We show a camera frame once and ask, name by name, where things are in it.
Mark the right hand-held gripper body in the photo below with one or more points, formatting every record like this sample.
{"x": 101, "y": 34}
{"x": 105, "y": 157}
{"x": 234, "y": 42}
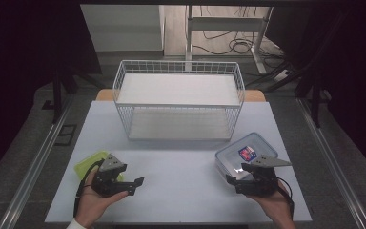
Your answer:
{"x": 262, "y": 181}

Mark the clear food container blue lid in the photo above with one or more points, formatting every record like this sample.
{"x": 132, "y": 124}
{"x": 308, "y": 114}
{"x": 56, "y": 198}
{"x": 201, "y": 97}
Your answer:
{"x": 235, "y": 152}

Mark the metal floor rail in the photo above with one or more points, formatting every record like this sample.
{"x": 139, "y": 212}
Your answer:
{"x": 35, "y": 165}
{"x": 333, "y": 165}

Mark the person's left hand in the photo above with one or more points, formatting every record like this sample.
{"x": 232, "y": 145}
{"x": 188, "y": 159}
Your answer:
{"x": 90, "y": 206}

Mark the black stand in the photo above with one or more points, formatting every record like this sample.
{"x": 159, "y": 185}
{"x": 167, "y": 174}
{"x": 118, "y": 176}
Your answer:
{"x": 314, "y": 95}
{"x": 57, "y": 92}

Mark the green plastic container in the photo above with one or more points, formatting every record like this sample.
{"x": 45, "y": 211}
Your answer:
{"x": 87, "y": 165}

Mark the person's right hand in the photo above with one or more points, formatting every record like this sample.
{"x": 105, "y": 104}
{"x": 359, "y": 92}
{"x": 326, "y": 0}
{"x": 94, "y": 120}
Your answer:
{"x": 274, "y": 206}

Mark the black floor frame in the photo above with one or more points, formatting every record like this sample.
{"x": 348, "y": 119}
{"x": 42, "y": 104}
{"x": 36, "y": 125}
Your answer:
{"x": 58, "y": 135}

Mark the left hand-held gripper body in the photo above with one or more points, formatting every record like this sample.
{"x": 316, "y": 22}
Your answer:
{"x": 108, "y": 181}

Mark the person's left white sleeve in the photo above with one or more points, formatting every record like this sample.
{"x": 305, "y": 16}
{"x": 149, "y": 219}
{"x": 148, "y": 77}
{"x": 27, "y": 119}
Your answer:
{"x": 74, "y": 224}

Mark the white power strip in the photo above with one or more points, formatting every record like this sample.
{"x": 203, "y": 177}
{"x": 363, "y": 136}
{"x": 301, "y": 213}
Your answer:
{"x": 281, "y": 75}

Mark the wooden table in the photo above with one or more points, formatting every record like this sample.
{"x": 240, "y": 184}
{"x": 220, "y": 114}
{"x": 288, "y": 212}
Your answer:
{"x": 103, "y": 95}

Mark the white metal desk frame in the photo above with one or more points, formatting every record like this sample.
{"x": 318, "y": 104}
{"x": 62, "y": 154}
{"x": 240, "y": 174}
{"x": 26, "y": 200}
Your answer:
{"x": 225, "y": 24}

